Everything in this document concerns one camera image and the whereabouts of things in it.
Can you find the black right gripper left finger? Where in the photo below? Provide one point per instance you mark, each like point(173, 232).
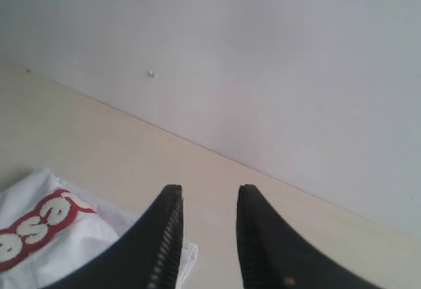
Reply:
point(146, 256)

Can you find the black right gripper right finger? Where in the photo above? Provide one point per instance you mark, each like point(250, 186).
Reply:
point(273, 255)

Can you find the white t-shirt red lettering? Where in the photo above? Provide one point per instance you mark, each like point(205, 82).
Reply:
point(50, 228)

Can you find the small white wall plug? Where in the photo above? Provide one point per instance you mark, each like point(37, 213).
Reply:
point(151, 73)

